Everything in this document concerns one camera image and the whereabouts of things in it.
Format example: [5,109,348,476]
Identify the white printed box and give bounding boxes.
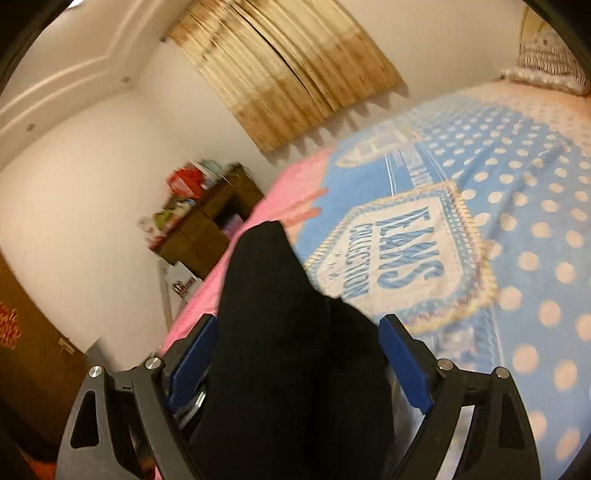
[161,261,205,304]

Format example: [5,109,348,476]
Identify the brown wooden door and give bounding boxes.
[0,249,95,467]

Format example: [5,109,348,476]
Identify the brown wooden desk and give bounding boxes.
[148,162,267,281]

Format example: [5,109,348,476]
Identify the beige pleated curtain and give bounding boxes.
[165,0,406,153]

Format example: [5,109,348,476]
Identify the patterned pillow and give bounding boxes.
[500,28,591,94]

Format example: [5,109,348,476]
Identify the red door decoration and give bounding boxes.
[0,302,22,350]

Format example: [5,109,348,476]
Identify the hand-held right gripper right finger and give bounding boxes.
[379,314,542,480]

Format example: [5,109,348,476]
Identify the red bag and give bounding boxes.
[167,161,207,200]

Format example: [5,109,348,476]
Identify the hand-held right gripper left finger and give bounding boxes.
[55,313,219,480]

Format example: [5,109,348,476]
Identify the green printed box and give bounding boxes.
[152,202,195,232]

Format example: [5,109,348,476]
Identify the black garment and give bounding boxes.
[187,220,394,480]

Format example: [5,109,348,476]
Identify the blue dotted blanket pink border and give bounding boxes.
[139,78,591,480]

